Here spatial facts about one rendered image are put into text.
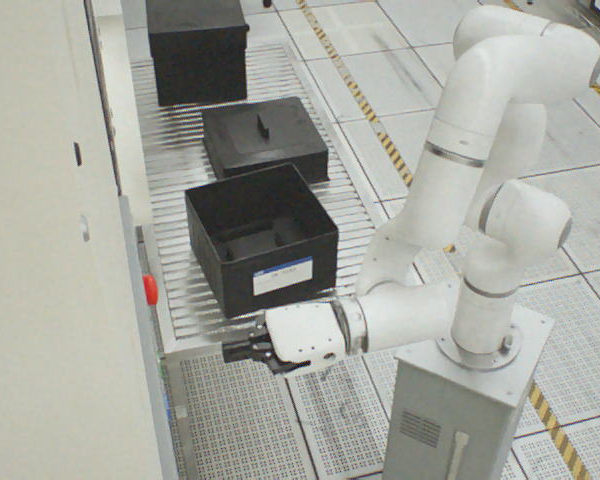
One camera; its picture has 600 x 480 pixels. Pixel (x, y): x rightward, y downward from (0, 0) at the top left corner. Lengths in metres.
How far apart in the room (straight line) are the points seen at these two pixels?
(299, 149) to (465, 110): 1.06
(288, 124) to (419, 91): 1.91
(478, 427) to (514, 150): 0.69
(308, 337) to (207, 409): 1.47
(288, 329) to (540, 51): 0.53
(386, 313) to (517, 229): 0.41
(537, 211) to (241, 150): 0.90
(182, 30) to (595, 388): 1.73
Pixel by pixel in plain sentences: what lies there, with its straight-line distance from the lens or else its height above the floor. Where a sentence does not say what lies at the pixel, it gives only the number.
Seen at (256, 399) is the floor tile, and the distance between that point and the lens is 2.61.
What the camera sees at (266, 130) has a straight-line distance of 2.14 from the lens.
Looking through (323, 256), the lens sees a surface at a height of 0.87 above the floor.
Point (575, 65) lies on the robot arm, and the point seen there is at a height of 1.53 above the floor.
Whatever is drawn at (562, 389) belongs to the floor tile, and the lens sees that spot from 2.76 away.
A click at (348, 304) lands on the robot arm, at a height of 1.24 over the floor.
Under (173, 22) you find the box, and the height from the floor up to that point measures 1.01.
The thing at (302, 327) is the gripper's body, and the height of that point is 1.23.
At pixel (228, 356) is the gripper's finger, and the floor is 1.20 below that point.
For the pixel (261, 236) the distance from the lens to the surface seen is 1.98.
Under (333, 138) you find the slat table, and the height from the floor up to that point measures 0.76.
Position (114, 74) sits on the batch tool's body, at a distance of 1.66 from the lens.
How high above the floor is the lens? 2.09
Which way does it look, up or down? 42 degrees down
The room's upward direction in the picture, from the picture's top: 1 degrees clockwise
